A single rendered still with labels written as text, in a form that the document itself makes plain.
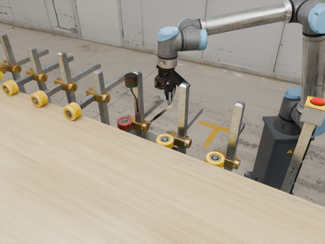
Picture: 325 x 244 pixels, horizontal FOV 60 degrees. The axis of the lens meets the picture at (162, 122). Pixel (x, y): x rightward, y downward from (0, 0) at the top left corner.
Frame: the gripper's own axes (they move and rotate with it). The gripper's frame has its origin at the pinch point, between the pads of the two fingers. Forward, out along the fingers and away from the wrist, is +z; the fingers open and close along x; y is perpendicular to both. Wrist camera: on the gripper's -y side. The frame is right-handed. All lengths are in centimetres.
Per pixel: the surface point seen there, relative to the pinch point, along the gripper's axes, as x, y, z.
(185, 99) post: 9.6, -12.6, -11.0
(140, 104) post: 8.5, 12.3, -0.1
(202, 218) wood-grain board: 48, -40, 8
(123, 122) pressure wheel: 16.9, 17.6, 8.0
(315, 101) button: 9, -61, -25
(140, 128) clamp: 10.3, 12.0, 13.5
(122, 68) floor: -186, 181, 99
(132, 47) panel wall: -251, 210, 95
